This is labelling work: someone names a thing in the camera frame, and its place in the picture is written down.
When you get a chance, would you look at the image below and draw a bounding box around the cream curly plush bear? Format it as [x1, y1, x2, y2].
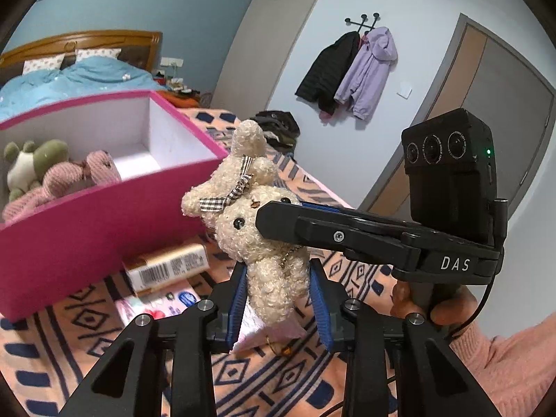
[180, 118, 312, 327]

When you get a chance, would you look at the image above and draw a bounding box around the pink white storage box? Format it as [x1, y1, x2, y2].
[1, 90, 226, 322]

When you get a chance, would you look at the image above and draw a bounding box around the pink knitted plush bear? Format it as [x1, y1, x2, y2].
[2, 151, 122, 223]

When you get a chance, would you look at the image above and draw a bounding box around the green frog plush toy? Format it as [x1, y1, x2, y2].
[3, 139, 69, 202]

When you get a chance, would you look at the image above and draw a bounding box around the pink right sleeve forearm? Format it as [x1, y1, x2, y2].
[450, 314, 555, 416]

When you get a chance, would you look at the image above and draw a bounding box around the person's right hand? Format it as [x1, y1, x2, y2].
[390, 280, 478, 327]

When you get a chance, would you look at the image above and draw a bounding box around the pink floral wipes pack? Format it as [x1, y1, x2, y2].
[115, 280, 200, 325]

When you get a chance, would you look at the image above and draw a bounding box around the dark clothes pile on chair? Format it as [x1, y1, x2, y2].
[252, 110, 301, 158]

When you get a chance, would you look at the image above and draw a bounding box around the gold cardboard product box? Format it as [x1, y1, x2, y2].
[123, 243, 210, 296]

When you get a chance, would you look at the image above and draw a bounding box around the black hanging jacket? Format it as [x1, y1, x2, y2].
[295, 31, 361, 116]

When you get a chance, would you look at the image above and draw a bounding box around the purple hanging hoodie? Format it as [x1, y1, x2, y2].
[335, 26, 398, 121]

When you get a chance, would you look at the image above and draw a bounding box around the orange brown clothing pile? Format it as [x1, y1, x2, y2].
[156, 90, 201, 108]

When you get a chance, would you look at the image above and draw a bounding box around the orange patterned blanket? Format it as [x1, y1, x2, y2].
[0, 107, 406, 417]

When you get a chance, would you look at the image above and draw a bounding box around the grey brown door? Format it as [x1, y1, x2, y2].
[358, 12, 556, 222]

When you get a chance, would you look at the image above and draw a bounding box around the wooden bed headboard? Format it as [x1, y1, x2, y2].
[1, 29, 163, 83]

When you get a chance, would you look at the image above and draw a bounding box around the blue floral duvet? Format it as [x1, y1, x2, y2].
[1, 57, 162, 122]

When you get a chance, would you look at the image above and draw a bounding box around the right floral pillow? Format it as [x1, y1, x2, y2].
[75, 48, 122, 62]

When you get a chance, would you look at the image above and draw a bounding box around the floral pillow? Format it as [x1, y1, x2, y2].
[75, 48, 122, 62]
[23, 54, 65, 74]

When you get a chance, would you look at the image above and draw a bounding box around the left floral pillow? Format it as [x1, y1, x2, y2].
[23, 54, 65, 74]

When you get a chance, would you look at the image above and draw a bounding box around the black right camera box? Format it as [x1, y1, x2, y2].
[401, 108, 508, 248]

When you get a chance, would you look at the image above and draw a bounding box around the white wall light switch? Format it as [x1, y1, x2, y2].
[397, 82, 413, 100]

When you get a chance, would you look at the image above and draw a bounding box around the black wall coat hook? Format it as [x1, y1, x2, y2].
[344, 12, 381, 35]

